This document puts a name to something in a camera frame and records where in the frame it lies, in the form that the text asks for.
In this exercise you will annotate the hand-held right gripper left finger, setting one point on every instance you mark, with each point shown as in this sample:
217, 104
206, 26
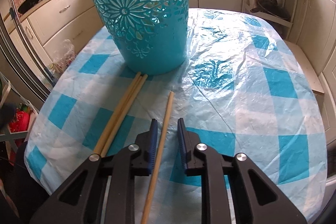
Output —
153, 145

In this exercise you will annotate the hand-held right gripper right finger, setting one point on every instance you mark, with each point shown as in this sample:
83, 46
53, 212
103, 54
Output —
181, 145

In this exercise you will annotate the wooden chopstick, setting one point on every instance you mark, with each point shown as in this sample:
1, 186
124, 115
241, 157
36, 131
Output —
118, 111
160, 155
126, 113

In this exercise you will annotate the teal perforated plastic basket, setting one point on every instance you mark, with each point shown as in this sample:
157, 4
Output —
136, 29

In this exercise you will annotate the blue checked plastic tablecloth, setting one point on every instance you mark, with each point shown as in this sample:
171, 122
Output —
249, 82

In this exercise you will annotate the clear plastic bag on floor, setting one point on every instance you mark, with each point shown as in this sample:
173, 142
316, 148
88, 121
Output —
64, 61

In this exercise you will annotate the white folding shelf rack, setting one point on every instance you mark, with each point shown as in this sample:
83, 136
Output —
15, 132

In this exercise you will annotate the white step stool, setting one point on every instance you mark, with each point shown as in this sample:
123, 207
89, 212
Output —
304, 66

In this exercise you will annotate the white plain drawer cabinet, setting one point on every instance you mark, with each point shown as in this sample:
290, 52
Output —
60, 19

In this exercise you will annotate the dark pan with lid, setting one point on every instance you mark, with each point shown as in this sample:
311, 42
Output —
270, 10

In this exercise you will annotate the white moulded drawer cabinet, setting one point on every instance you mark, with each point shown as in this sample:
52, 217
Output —
325, 29

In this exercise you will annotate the black wok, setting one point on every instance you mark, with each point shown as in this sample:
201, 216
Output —
30, 2

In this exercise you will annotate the metal door frame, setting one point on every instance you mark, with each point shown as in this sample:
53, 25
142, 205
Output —
23, 50

